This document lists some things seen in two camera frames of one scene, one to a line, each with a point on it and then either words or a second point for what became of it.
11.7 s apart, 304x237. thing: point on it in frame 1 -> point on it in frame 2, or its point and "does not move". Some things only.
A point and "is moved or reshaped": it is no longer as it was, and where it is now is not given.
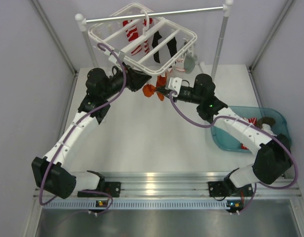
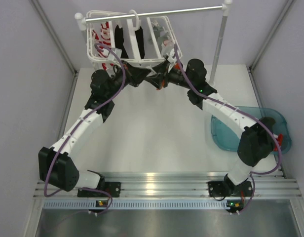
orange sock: x=148 y=90 -> x=176 y=66
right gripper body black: x=187 y=96 -> x=176 y=77
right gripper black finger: x=163 y=90 -> x=158 y=82
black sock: x=172 y=47 -> x=139 y=38
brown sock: x=269 y=120 does not move
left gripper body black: x=116 y=83 does not move
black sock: x=156 y=37 -> x=119 y=39
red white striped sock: x=132 y=32 -> x=102 y=44
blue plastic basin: x=225 y=139 does not move
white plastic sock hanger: x=143 y=38 is moved or reshaped
